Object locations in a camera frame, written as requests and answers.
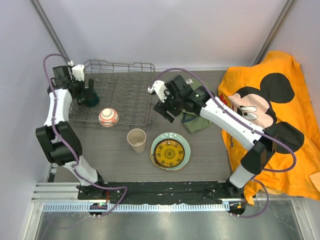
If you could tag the beige tumbler cup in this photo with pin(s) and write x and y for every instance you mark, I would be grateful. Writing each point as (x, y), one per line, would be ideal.
(137, 140)

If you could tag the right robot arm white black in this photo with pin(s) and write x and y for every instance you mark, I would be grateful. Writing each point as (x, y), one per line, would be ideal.
(258, 143)

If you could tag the grey wire dish rack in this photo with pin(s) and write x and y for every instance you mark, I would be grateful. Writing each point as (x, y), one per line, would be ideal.
(121, 86)

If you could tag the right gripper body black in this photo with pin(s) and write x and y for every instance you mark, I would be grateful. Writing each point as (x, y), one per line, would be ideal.
(172, 104)

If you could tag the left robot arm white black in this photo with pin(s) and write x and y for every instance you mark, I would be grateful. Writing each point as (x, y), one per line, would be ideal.
(57, 138)

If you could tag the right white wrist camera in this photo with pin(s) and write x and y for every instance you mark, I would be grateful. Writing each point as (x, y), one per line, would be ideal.
(158, 88)

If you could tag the cream bird plate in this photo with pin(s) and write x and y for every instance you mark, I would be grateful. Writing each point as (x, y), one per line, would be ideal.
(170, 169)

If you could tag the green flower plate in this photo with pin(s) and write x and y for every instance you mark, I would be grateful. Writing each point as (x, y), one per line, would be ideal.
(171, 136)

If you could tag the white orange patterned bowl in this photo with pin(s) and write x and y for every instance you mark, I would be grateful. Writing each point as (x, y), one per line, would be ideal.
(108, 117)

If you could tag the yellow patterned small plate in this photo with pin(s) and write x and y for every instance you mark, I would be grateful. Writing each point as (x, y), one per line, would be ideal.
(168, 153)

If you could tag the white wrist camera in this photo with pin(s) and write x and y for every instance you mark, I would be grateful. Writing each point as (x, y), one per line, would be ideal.
(158, 88)
(78, 71)

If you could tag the dark green mug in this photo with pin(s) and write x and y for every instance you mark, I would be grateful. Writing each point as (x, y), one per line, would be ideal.
(89, 103)

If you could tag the green shirt with blue trim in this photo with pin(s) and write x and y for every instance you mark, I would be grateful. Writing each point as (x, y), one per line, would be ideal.
(189, 120)

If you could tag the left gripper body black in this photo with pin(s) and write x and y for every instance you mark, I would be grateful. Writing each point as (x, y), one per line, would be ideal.
(79, 87)

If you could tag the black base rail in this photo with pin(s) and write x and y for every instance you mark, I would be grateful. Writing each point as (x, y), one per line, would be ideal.
(174, 192)

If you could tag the white slotted cable duct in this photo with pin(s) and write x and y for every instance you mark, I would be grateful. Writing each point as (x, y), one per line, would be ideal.
(95, 207)

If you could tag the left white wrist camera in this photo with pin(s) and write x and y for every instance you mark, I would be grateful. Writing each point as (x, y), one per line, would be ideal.
(78, 71)

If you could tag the orange Mickey Mouse towel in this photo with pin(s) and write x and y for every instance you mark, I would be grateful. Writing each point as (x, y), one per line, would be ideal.
(274, 94)

